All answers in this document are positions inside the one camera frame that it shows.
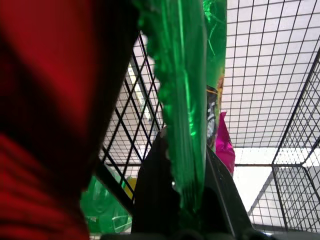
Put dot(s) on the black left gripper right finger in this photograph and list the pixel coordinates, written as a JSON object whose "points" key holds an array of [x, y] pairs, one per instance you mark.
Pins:
{"points": [[222, 197]]}

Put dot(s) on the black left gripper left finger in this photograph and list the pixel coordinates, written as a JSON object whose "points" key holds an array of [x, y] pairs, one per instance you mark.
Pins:
{"points": [[152, 190]]}

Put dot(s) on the green foil snack bag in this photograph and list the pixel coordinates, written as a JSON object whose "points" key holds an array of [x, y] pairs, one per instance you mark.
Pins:
{"points": [[182, 100]]}

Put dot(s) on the green snack bag with yellow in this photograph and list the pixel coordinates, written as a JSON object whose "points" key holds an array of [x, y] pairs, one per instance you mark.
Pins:
{"points": [[105, 210]]}

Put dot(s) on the magenta foil snack bag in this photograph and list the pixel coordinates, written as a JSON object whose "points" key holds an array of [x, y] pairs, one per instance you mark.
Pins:
{"points": [[225, 145]]}

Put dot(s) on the red snack bag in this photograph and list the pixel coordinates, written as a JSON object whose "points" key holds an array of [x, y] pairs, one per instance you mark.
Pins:
{"points": [[47, 120]]}

